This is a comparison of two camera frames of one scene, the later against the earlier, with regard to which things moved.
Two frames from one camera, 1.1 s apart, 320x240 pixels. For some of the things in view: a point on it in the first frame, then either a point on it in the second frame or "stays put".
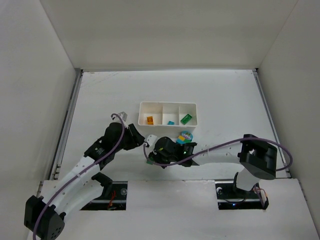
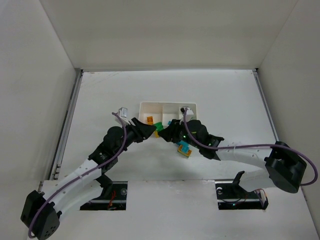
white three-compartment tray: x=166 y=114 stays put
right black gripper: x=155 y=153 → x=176 y=130
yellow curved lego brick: x=150 y=120 stays put
